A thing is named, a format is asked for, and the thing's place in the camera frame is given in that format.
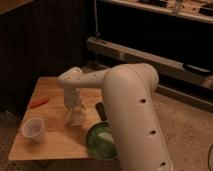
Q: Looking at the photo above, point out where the clear plastic cup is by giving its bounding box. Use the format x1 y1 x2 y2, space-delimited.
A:
21 118 45 142

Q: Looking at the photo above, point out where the dark brown bar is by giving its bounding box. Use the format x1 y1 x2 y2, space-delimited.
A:
95 102 107 121

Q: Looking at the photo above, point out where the grey metal rail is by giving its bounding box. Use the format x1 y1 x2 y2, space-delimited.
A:
86 37 213 112

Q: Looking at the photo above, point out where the green bowl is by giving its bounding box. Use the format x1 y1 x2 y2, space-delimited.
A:
85 122 118 161

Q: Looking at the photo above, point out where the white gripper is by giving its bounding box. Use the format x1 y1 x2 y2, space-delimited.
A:
64 89 86 126

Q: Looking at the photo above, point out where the background shelf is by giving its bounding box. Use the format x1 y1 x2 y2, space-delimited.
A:
101 0 213 24

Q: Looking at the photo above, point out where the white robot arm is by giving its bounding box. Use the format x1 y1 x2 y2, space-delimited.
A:
58 63 174 171

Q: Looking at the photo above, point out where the wooden table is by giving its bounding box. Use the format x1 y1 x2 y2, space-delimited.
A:
8 77 102 161

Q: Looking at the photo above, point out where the orange carrot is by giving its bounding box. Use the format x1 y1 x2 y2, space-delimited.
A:
29 97 49 108

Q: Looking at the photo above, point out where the white sponge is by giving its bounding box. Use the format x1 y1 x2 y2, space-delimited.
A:
71 110 83 127

